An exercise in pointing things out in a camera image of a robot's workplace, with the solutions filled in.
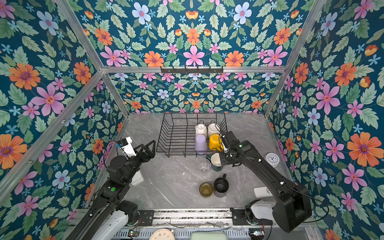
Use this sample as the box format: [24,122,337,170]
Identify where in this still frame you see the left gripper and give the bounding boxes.
[120,139,155,186]

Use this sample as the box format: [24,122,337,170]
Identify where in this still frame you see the green mug white interior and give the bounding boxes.
[206,153,223,172]

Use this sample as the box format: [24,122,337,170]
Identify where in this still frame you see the yellow plastic mug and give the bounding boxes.
[209,134,224,152]

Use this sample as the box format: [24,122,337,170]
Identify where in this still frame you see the clear glass cup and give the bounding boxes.
[198,161,211,176]

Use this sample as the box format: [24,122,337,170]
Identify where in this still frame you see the lilac plastic cup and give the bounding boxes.
[195,134,208,155]

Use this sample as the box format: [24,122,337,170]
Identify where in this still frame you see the white mug red interior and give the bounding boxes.
[207,123,221,138]

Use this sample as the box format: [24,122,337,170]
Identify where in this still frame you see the cream white octagonal mug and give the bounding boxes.
[195,123,208,138]

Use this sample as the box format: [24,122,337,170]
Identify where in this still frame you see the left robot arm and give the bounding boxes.
[67,138,156,240]

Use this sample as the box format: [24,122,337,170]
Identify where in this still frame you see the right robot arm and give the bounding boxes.
[220,132,312,233]

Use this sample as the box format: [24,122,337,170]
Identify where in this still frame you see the black mug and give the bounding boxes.
[214,174,229,198]

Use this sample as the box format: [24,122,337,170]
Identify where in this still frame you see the white box left side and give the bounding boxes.
[131,170,144,186]

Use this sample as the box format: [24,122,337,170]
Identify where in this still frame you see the white box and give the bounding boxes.
[131,170,144,186]
[254,187,273,199]

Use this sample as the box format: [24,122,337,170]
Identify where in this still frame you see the olive tinted glass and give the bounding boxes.
[199,182,214,198]

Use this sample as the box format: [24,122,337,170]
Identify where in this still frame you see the small white alarm clock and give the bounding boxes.
[265,153,280,168]

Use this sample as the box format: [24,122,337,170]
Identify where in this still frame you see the white box right side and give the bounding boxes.
[254,187,273,199]

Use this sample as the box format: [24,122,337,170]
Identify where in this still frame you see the green sponge block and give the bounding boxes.
[190,232,228,240]

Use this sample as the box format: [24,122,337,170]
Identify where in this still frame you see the round beige plate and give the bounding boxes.
[149,229,176,240]

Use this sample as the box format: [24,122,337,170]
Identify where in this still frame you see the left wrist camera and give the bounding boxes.
[117,137,137,158]

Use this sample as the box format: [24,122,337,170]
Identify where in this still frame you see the black wire dish rack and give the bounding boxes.
[157,113,228,157]

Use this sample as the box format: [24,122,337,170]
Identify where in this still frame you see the aluminium front rail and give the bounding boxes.
[74,208,316,228]

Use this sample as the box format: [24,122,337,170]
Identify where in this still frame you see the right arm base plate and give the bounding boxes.
[230,208,273,226]

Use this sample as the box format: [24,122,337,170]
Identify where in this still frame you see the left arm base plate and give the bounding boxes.
[127,210,155,227]

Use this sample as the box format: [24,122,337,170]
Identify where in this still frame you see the black hook rail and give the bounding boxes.
[160,67,224,75]

